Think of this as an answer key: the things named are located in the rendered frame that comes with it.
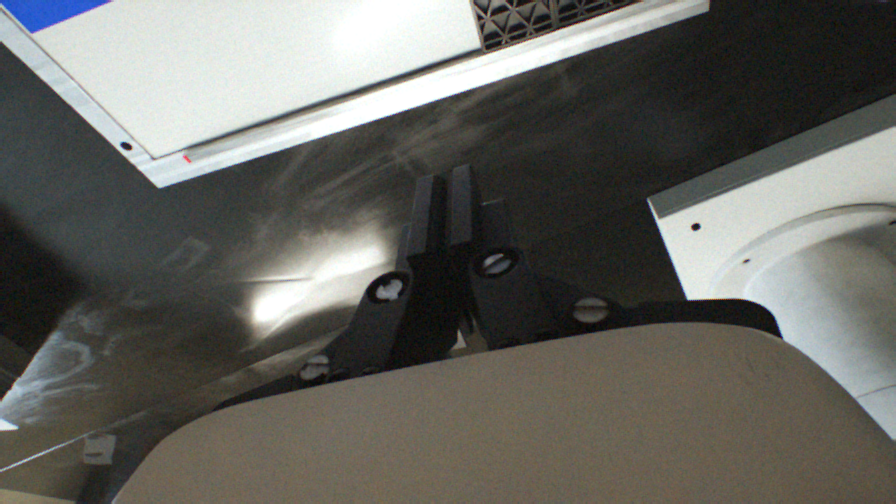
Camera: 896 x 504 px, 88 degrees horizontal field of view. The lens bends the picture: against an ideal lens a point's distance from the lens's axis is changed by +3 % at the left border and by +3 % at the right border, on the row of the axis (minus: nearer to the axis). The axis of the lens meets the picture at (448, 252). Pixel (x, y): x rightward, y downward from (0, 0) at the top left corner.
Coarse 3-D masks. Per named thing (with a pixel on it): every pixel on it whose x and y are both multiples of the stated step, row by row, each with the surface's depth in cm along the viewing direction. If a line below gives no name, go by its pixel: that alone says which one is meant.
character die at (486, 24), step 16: (480, 0) 29; (496, 0) 29; (512, 0) 28; (528, 0) 28; (544, 0) 28; (480, 16) 29; (496, 16) 29; (512, 16) 29; (528, 16) 29; (544, 16) 29; (480, 32) 29; (496, 32) 30; (512, 32) 29; (528, 32) 29; (544, 32) 29; (496, 48) 30
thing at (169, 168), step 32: (704, 0) 29; (0, 32) 29; (608, 32) 31; (640, 32) 31; (32, 64) 31; (512, 64) 32; (544, 64) 32; (64, 96) 33; (416, 96) 33; (96, 128) 35; (320, 128) 35; (160, 160) 37; (224, 160) 37
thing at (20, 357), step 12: (0, 336) 58; (0, 348) 58; (12, 348) 59; (0, 360) 58; (12, 360) 59; (24, 360) 61; (0, 372) 58; (12, 372) 59; (0, 384) 58; (12, 384) 59; (0, 396) 58
